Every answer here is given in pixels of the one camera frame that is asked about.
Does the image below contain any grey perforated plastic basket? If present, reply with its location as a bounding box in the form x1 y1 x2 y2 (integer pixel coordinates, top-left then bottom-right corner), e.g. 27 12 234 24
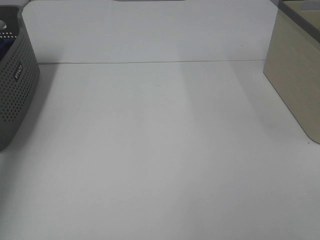
0 5 40 150

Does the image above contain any beige storage box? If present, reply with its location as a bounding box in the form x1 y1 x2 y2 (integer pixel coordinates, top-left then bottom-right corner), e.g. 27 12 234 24
263 0 320 143

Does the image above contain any blue towel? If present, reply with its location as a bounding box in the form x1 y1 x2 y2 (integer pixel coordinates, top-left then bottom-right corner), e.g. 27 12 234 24
0 35 17 61

